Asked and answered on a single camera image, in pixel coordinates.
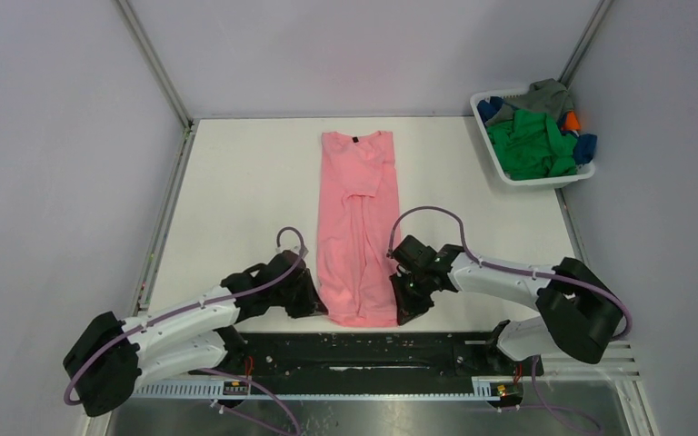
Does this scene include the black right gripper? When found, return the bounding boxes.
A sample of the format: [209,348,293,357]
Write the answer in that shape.
[390,269,434,325]

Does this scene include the pink t-shirt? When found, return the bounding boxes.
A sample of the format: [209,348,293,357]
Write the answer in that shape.
[316,131,400,328]

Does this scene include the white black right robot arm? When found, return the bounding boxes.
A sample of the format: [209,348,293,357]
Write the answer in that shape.
[388,235,626,374]

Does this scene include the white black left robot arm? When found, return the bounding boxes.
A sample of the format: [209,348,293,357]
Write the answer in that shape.
[63,250,327,417]

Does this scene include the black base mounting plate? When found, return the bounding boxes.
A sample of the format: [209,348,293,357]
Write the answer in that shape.
[215,332,533,386]

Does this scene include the green t-shirt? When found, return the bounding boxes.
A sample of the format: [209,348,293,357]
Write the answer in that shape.
[486,110,577,181]

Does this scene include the white laundry basket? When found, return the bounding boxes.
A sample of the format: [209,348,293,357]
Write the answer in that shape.
[470,89,597,191]

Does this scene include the blue garment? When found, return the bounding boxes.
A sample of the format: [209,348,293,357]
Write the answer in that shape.
[573,134,598,165]

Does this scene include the orange garment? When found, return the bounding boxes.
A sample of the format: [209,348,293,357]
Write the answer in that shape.
[560,111,582,132]

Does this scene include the grey t-shirt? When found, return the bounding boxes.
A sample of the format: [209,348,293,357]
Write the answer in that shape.
[496,78,574,121]

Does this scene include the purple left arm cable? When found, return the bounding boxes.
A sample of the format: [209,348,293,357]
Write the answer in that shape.
[63,226,309,436]

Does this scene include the white slotted cable duct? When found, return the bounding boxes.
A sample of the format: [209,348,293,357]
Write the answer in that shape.
[132,377,501,401]

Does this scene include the aluminium frame rails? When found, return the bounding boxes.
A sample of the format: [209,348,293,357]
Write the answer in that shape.
[107,1,192,316]

